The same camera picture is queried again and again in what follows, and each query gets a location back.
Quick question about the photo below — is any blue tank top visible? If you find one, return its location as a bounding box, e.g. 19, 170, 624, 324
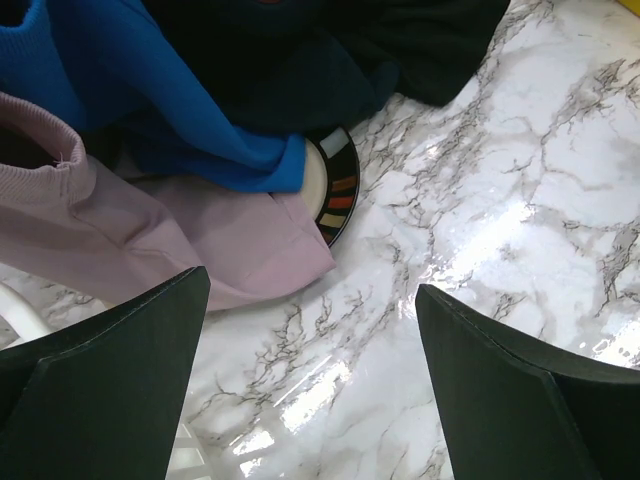
1, 1, 306, 193

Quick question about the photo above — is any navy tank top red trim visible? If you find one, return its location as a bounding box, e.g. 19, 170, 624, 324
144, 1, 398, 133

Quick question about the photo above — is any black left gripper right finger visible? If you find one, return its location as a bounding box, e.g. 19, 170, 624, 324
415, 285, 639, 479

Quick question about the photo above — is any pink tank top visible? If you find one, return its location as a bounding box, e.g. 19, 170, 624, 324
1, 95, 335, 311

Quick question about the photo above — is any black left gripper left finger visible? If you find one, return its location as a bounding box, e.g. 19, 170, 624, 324
1, 267, 210, 479

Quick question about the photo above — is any black garment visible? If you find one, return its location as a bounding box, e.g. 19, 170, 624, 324
349, 0, 511, 107

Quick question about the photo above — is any striped rim ceramic plate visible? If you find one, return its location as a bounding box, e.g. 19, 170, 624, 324
300, 127, 361, 247

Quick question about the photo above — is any yellow plastic tray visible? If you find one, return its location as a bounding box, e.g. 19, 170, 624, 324
618, 0, 640, 15

